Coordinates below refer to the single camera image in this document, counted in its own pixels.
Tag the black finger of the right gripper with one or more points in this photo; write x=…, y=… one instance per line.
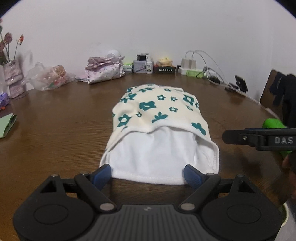
x=249, y=137

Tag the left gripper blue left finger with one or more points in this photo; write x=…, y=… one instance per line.
x=101, y=176

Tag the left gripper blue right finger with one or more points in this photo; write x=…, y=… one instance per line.
x=194, y=177

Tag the cream teal flower garment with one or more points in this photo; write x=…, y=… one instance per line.
x=157, y=131

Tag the wooden chair with dark clothes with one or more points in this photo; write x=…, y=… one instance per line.
x=279, y=96

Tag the black phone stand clip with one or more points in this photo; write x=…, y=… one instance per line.
x=240, y=85

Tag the green tissue pack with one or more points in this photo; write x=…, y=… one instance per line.
x=195, y=73

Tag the white power strip with chargers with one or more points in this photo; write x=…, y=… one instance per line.
x=187, y=64

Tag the floral lilac fabric pouch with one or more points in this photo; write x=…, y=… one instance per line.
x=100, y=69

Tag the green folded paper card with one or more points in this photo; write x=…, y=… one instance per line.
x=6, y=123

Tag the clear plastic bag with snacks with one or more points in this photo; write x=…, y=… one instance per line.
x=47, y=78

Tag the black box with yellow item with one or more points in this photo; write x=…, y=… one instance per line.
x=164, y=66

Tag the grey metal tin box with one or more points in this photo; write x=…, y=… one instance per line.
x=139, y=66

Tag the small white medicine bottle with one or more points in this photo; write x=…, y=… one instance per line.
x=149, y=67

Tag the purple toy figure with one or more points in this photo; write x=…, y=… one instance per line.
x=4, y=101

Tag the lilac knitted vase cover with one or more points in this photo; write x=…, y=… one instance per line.
x=13, y=78

